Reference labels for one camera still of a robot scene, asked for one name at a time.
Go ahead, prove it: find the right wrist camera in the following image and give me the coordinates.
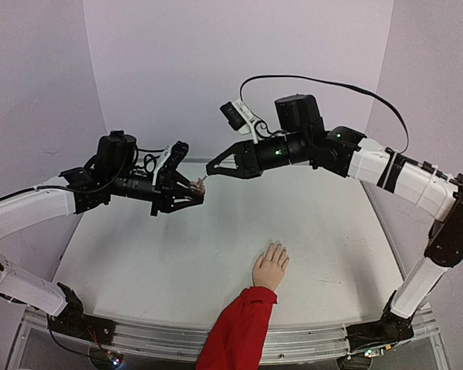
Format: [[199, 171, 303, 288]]
[[220, 99, 265, 144]]

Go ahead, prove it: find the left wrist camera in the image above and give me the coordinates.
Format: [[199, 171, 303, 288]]
[[152, 141, 189, 187]]

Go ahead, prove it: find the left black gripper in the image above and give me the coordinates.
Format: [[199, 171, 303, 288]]
[[110, 168, 206, 217]]

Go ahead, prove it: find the glitter nail polish bottle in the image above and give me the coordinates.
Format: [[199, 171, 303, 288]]
[[190, 179, 205, 197]]

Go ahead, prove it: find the mannequin hand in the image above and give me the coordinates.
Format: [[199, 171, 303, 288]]
[[252, 243, 289, 291]]

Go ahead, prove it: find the red sleeve forearm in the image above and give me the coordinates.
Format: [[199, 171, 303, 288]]
[[196, 287, 277, 369]]

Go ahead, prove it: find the left black cable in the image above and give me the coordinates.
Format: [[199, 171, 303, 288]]
[[30, 144, 171, 193]]

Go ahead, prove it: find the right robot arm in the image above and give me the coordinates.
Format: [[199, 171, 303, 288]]
[[206, 95, 463, 319]]

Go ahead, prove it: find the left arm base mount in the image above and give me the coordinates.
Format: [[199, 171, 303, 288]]
[[48, 283, 116, 345]]

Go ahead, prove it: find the aluminium table frame rail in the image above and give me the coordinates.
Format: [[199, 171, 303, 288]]
[[7, 156, 448, 370]]

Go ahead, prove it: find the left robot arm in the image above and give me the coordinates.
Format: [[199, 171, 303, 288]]
[[0, 130, 204, 337]]

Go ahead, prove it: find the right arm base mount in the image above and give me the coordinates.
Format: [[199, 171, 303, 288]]
[[345, 292, 415, 354]]

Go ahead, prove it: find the right black camera cable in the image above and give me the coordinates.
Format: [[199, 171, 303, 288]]
[[238, 75, 411, 153]]

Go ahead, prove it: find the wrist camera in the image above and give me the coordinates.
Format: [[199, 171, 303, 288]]
[[152, 141, 189, 187], [220, 99, 265, 144]]

